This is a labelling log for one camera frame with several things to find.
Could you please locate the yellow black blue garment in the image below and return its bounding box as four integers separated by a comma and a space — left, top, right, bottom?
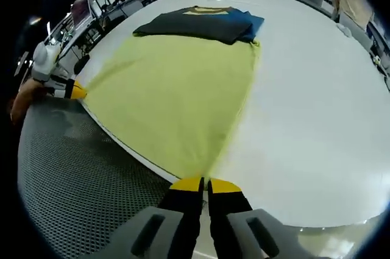
79, 5, 265, 180

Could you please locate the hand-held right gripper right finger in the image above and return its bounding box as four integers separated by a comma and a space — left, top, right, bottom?
208, 178, 305, 259

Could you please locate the large lit computer monitor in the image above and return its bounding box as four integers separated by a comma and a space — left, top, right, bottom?
71, 0, 94, 26

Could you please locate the person's left hand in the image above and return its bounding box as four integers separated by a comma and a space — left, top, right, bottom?
16, 79, 48, 102

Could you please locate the grey mesh office chair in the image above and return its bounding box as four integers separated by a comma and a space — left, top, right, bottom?
16, 97, 183, 259

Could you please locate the brown cardboard sheet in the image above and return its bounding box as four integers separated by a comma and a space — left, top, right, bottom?
333, 0, 375, 32

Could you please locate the crumpled white cloth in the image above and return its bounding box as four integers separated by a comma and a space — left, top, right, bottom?
336, 23, 353, 37

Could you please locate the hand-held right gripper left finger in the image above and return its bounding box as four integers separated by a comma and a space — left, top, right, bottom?
111, 176, 204, 259

